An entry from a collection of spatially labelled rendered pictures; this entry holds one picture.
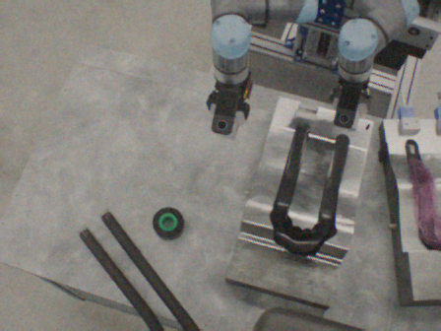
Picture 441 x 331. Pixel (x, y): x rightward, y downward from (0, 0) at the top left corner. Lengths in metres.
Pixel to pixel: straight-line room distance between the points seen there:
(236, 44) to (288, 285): 0.59
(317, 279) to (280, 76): 1.17
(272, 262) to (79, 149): 0.62
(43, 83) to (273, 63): 1.10
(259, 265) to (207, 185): 0.27
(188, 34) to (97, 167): 1.32
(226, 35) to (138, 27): 1.72
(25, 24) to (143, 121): 1.50
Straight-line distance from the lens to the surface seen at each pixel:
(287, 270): 1.30
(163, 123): 1.51
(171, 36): 2.66
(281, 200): 1.29
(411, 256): 1.32
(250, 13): 1.11
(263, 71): 2.29
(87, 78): 1.63
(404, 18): 1.14
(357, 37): 1.07
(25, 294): 2.31
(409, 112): 1.52
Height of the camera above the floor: 2.13
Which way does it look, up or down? 67 degrees down
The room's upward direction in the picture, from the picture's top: 2 degrees counter-clockwise
